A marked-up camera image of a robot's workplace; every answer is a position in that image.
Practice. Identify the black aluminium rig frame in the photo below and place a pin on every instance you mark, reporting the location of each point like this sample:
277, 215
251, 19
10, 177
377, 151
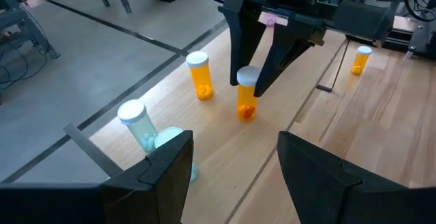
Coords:
422, 40

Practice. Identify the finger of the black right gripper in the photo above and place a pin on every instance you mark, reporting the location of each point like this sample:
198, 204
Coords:
286, 50
243, 40

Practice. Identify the wooden desk grey frame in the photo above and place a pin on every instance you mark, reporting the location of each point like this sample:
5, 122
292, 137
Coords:
37, 40

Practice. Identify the teal medicine bottle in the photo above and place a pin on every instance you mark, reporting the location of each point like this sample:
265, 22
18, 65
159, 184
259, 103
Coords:
167, 136
139, 128

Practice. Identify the orange medicine bottle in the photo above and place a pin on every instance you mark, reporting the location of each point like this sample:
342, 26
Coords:
201, 81
247, 108
360, 60

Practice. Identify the black floor tape line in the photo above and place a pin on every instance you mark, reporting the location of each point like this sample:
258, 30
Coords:
85, 123
116, 26

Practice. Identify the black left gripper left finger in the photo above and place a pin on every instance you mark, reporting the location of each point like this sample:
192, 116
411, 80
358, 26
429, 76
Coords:
153, 190

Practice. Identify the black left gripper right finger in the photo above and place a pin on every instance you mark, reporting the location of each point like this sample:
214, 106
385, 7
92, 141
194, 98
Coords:
323, 190

